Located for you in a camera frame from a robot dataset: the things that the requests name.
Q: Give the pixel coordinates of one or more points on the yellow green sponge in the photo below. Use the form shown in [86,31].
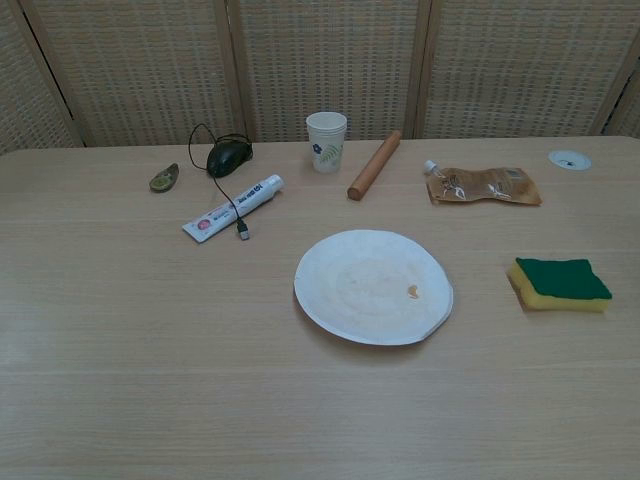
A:
[555,280]

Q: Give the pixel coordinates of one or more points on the white round plate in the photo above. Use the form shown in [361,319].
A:
[360,310]

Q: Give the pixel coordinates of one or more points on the white floral paper cup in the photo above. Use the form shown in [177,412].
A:
[326,150]

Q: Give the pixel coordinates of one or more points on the wooden rolling pin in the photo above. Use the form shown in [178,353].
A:
[375,165]

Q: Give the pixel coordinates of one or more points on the white toothpaste tube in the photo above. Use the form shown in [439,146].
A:
[220,215]

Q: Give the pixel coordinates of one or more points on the green correction tape dispenser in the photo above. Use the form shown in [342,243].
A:
[164,179]

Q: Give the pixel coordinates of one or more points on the brown spouted drink pouch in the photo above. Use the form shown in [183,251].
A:
[485,187]

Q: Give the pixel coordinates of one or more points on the woven folding screen panel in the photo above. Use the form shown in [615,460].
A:
[140,70]
[330,55]
[627,112]
[515,65]
[25,100]

